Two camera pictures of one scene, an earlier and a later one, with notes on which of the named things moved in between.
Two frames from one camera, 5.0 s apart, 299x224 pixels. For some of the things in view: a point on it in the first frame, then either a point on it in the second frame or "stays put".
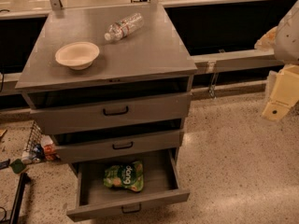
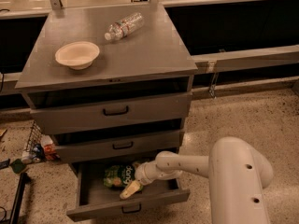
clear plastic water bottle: x=124 y=26 stays put
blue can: x=38 y=154 stays put
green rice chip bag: x=127 y=175 stays put
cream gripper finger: x=283 y=89 to x=147 y=174
